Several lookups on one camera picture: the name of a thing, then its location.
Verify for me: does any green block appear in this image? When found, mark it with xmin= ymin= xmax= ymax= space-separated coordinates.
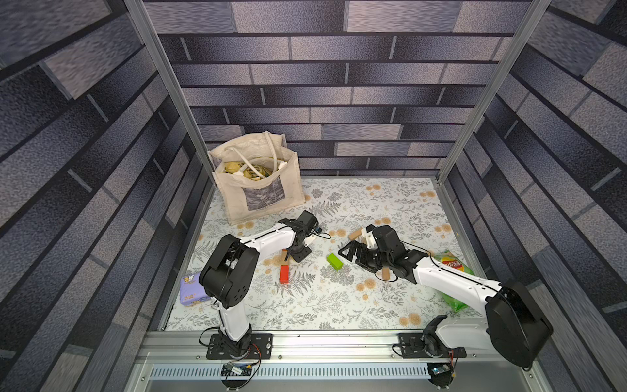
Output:
xmin=326 ymin=253 xmax=344 ymax=270

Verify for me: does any red block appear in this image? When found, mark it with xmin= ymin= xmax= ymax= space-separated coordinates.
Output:
xmin=279 ymin=265 xmax=290 ymax=284

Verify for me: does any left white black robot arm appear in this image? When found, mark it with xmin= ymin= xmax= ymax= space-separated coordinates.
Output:
xmin=199 ymin=211 xmax=322 ymax=358

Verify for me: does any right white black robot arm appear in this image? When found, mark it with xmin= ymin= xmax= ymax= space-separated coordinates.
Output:
xmin=339 ymin=225 xmax=554 ymax=368

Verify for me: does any green chips bag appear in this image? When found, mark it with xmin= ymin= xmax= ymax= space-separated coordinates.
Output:
xmin=433 ymin=250 xmax=475 ymax=313

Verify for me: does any beige canvas tote bag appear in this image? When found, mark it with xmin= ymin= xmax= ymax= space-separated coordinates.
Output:
xmin=209 ymin=131 xmax=305 ymax=225

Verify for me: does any purple tissue pack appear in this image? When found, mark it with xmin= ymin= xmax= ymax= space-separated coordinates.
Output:
xmin=180 ymin=273 xmax=212 ymax=307

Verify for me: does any right circuit board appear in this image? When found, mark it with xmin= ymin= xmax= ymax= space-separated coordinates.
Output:
xmin=428 ymin=364 xmax=452 ymax=377

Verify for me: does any circuit board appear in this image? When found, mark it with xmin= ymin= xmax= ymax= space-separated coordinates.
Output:
xmin=220 ymin=363 xmax=253 ymax=377
xmin=428 ymin=364 xmax=452 ymax=377

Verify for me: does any left circuit board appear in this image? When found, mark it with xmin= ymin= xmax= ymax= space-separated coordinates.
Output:
xmin=220 ymin=363 xmax=253 ymax=377

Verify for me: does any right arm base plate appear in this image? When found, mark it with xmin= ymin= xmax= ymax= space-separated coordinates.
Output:
xmin=394 ymin=333 xmax=467 ymax=359

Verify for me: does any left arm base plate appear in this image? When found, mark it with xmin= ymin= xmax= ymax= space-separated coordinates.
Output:
xmin=206 ymin=333 xmax=274 ymax=360

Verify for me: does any aluminium front rail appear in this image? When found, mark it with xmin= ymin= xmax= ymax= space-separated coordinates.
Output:
xmin=124 ymin=330 xmax=552 ymax=391

